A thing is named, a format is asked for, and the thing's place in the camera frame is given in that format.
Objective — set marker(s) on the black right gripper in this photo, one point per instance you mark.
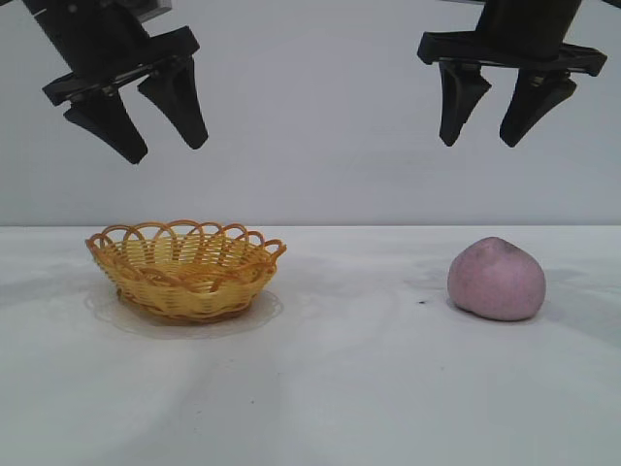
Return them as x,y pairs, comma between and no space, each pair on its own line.
524,29

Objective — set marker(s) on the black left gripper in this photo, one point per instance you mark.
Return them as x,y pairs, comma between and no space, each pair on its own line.
97,43

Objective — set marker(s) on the yellow woven plastic basket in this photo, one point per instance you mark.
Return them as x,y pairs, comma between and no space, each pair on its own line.
194,291

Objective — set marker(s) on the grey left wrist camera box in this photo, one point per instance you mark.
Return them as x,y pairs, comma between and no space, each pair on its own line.
156,6

